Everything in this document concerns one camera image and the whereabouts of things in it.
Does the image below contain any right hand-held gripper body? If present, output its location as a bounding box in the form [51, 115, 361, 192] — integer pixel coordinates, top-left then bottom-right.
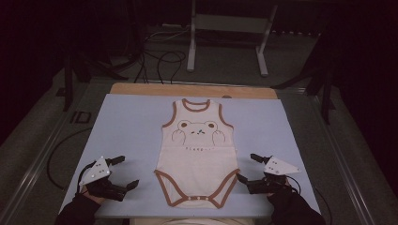
[246, 156, 302, 195]

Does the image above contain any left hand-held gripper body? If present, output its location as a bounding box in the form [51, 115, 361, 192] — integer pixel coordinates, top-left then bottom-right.
[78, 156, 128, 203]

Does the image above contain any cream baby bodysuit brown trim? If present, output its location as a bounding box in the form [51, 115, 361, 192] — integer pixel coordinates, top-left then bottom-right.
[154, 97, 241, 210]

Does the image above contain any person's left hand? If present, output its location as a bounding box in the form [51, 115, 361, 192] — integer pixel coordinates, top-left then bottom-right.
[82, 187, 106, 205]

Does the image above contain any person's right hand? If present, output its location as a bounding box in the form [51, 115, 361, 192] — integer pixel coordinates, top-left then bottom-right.
[266, 185, 295, 199]

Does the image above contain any light blue mat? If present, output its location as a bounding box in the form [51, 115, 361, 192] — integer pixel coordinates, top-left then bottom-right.
[58, 93, 322, 218]

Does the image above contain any person's light clothing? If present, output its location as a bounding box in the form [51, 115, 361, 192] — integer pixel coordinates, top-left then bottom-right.
[130, 217, 256, 225]

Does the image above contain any black tripod stand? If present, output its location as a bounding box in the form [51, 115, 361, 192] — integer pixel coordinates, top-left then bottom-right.
[270, 31, 337, 126]
[55, 52, 130, 113]

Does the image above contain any white metal stand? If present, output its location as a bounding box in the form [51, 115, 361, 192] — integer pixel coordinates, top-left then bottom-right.
[186, 0, 279, 78]

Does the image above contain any left hand-held gripper cable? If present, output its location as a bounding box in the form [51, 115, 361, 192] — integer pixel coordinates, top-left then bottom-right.
[76, 160, 97, 195]

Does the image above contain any hand-held gripper cable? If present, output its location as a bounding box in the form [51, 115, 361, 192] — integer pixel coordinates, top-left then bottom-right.
[285, 174, 302, 195]
[76, 160, 97, 195]

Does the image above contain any right hand-held gripper cable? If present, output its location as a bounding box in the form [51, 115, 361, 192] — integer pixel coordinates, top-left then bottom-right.
[285, 174, 302, 195]

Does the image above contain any black floor cable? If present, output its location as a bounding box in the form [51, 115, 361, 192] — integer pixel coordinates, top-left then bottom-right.
[314, 187, 332, 225]
[46, 126, 93, 191]

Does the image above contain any grey metal rail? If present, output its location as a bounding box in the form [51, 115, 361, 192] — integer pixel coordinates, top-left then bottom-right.
[308, 90, 381, 225]
[0, 81, 95, 225]

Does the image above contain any looped black cable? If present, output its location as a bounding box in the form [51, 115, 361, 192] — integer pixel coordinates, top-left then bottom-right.
[156, 51, 187, 84]

